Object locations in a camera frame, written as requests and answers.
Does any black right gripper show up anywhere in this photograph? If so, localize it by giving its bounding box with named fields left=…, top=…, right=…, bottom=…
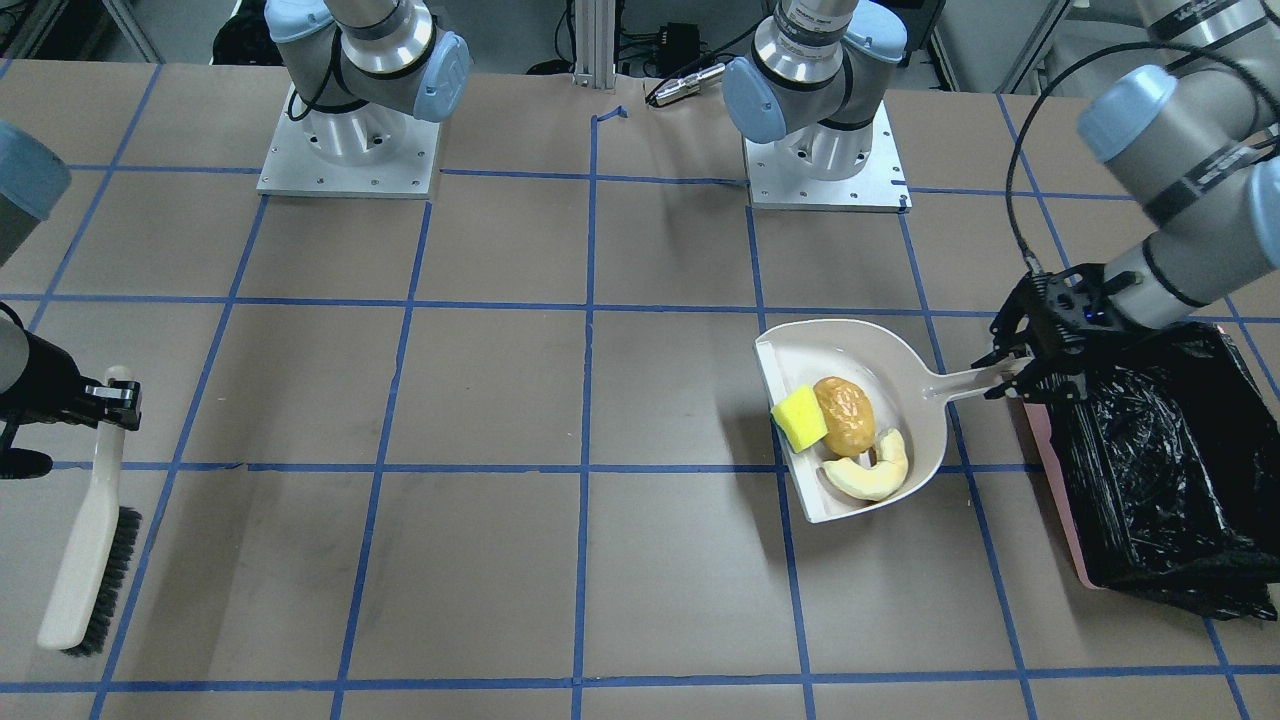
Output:
left=1, top=331, right=142, bottom=479

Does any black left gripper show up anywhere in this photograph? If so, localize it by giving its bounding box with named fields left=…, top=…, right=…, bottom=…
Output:
left=972, top=263, right=1137, bottom=404

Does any white plastic dustpan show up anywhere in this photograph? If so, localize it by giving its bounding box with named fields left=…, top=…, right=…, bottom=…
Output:
left=754, top=319, right=1025, bottom=523

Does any yellow potato toy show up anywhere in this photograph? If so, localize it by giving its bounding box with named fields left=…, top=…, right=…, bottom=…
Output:
left=813, top=375, right=877, bottom=457

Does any cream bread toy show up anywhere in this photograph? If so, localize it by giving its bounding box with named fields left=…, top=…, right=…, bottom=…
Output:
left=820, top=428, right=910, bottom=502

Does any white hand brush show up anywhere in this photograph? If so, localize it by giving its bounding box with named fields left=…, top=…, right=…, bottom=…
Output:
left=36, top=365, right=141, bottom=657

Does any green yellow sponge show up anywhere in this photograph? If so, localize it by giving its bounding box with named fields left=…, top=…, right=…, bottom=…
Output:
left=771, top=386, right=829, bottom=454

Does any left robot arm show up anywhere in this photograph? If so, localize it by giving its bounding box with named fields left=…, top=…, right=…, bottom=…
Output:
left=723, top=1, right=1277, bottom=404

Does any bin with black bag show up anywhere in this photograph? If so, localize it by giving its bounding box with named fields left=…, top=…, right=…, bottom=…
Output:
left=1027, top=322, right=1279, bottom=621

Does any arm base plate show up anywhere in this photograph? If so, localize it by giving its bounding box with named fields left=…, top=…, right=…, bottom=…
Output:
left=742, top=102, right=913, bottom=214
left=256, top=86, right=442, bottom=200

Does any black braided cable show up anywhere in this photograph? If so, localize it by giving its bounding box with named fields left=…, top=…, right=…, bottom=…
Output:
left=1005, top=40, right=1280, bottom=275

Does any aluminium frame post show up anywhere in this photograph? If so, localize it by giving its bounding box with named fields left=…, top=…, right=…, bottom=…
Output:
left=570, top=0, right=618, bottom=94

